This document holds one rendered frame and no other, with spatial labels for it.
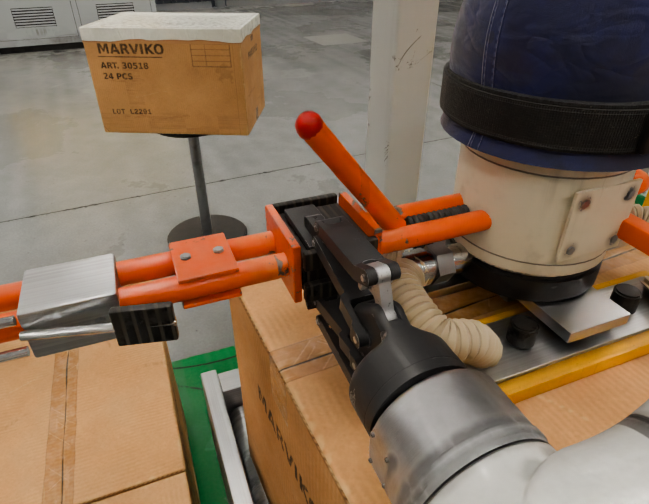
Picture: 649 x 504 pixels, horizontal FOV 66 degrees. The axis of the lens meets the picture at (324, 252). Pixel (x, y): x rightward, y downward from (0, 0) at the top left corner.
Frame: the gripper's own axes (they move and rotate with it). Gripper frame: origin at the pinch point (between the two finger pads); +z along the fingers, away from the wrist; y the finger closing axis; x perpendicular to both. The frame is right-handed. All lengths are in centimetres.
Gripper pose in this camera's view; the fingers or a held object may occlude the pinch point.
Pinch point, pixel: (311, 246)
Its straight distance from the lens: 46.3
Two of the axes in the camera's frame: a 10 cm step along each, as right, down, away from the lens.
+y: 0.0, 8.3, 5.6
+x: 9.3, -2.1, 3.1
